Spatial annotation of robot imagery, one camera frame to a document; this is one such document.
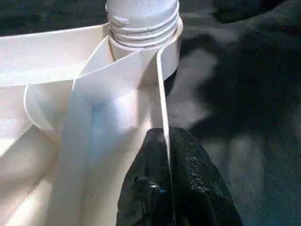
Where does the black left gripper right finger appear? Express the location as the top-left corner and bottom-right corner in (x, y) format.
(169, 127), (243, 226)

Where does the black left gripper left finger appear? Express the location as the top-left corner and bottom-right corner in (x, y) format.
(116, 128), (174, 226)

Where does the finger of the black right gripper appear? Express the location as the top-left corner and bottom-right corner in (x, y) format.
(213, 0), (290, 24)

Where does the white plastic table leg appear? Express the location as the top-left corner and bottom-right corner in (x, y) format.
(104, 0), (182, 48)

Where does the white plastic table top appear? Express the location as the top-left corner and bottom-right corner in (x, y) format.
(0, 20), (183, 226)

